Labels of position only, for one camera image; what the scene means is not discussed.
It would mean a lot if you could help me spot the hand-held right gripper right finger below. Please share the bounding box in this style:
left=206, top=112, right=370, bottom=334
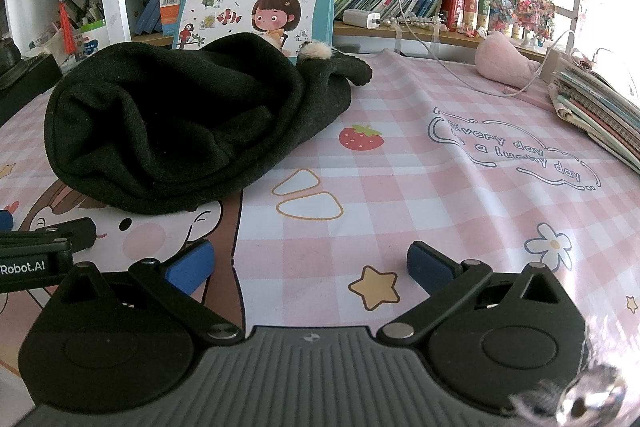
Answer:
left=377, top=241, right=576, bottom=343

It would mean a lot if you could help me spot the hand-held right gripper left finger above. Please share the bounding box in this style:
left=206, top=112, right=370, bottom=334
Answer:
left=47, top=239, right=245, bottom=343

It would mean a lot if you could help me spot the black knit garment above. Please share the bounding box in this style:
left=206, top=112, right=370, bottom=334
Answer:
left=44, top=33, right=373, bottom=215

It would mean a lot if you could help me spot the pink checked tablecloth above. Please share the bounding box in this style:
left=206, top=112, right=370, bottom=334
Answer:
left=0, top=49, right=640, bottom=427

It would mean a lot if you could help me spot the black case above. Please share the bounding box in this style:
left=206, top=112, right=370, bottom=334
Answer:
left=0, top=38, right=56, bottom=94

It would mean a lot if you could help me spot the shiny silver blurred object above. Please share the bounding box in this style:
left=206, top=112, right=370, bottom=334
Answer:
left=510, top=307, right=640, bottom=427

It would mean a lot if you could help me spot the red tassel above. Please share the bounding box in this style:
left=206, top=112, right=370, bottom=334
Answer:
left=58, top=0, right=77, bottom=56

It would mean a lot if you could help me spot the pink plush toy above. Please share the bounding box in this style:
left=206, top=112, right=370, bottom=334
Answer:
left=475, top=32, right=542, bottom=88

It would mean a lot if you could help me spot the stack of notebooks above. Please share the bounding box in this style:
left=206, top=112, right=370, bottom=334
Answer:
left=547, top=54, right=640, bottom=178

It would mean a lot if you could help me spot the stack of blue books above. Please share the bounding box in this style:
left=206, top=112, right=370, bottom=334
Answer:
left=134, top=0, right=166, bottom=36

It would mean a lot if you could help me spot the white power adapter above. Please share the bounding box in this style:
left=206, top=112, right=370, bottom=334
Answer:
left=541, top=47, right=567, bottom=82

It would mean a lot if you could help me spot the white charger plug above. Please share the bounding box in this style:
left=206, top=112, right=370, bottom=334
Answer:
left=342, top=9, right=383, bottom=29

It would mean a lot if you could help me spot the red and white upright book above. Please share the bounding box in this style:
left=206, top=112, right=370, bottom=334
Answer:
left=462, top=0, right=482, bottom=30

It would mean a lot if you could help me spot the colourful paper ornament tree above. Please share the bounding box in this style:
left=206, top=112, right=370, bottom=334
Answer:
left=487, top=0, right=557, bottom=46

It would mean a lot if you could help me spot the pearl bead string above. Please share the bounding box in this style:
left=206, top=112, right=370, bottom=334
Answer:
left=382, top=13, right=447, bottom=32

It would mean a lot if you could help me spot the white cable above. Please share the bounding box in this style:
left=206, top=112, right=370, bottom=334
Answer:
left=397, top=0, right=576, bottom=98

